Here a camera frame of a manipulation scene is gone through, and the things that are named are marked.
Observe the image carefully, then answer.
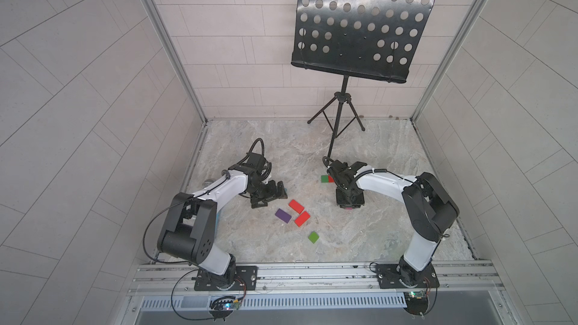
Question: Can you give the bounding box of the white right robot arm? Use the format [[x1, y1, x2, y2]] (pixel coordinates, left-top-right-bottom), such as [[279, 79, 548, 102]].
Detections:
[[323, 156, 460, 287]]

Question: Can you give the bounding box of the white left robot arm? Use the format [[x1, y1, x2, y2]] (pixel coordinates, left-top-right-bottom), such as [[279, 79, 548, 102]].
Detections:
[[157, 152, 287, 288]]

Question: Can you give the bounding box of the dark purple block left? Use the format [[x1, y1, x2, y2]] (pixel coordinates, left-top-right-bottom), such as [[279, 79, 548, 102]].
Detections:
[[275, 209, 292, 224]]

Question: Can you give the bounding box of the light green block front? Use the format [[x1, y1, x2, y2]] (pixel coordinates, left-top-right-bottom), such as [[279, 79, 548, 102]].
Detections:
[[308, 232, 320, 244]]

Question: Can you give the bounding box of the left circuit board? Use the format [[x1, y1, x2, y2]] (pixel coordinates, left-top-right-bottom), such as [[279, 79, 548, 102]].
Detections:
[[209, 296, 242, 320]]

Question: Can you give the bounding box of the circuit board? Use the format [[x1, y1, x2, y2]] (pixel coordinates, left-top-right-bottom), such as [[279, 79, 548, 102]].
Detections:
[[209, 296, 242, 320], [403, 290, 429, 317]]

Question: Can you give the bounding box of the right circuit board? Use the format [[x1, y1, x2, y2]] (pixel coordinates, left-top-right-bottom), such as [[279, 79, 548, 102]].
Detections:
[[403, 290, 429, 317]]

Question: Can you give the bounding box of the black music stand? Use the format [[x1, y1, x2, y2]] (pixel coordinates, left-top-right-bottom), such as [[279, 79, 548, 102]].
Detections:
[[291, 0, 435, 138]]

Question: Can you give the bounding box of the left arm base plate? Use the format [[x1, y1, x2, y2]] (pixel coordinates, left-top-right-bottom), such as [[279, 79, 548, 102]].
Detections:
[[194, 266, 258, 291]]

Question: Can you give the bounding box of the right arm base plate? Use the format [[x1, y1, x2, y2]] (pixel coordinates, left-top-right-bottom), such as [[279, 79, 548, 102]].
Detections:
[[370, 263, 440, 289]]

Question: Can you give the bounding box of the aluminium frame rail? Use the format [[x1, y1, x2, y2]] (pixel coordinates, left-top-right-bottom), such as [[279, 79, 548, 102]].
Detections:
[[128, 260, 505, 296]]

